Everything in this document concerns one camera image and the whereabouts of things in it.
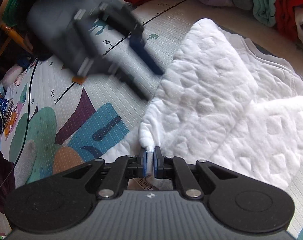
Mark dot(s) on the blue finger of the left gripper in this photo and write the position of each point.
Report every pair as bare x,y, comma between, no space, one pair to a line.
123,76
139,45

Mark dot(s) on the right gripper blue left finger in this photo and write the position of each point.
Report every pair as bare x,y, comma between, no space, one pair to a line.
115,176

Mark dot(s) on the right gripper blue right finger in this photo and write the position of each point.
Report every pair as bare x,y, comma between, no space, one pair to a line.
177,170

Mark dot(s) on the white quilted baby garment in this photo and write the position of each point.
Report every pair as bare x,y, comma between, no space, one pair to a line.
224,101

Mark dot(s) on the cartoon foam play mat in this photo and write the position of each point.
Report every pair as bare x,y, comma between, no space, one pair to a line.
71,124

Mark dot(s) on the red garment in pile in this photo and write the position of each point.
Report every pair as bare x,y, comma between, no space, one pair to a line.
285,18

